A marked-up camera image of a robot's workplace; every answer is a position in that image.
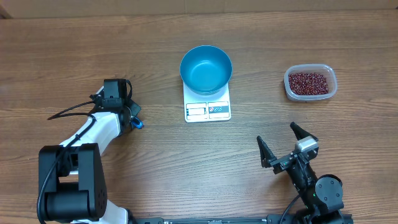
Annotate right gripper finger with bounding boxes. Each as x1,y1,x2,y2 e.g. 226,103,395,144
290,122,318,141
256,136,277,168

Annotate red scoop with blue handle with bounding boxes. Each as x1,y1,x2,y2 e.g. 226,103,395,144
130,117,144,129

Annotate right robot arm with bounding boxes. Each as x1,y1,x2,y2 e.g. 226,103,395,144
257,122,353,224

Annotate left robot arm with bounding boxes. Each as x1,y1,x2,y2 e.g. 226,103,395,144
37,79,144,223

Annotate white digital kitchen scale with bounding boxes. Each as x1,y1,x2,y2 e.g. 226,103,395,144
183,84,231,123

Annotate blue metal bowl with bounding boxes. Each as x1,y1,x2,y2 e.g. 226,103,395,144
179,45,233,95

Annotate red beans in container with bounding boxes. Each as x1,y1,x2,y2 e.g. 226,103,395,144
288,72,329,95

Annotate clear plastic container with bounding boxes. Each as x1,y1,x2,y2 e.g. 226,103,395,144
284,63,338,102

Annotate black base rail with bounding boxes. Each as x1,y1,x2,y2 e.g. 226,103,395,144
133,214,309,224

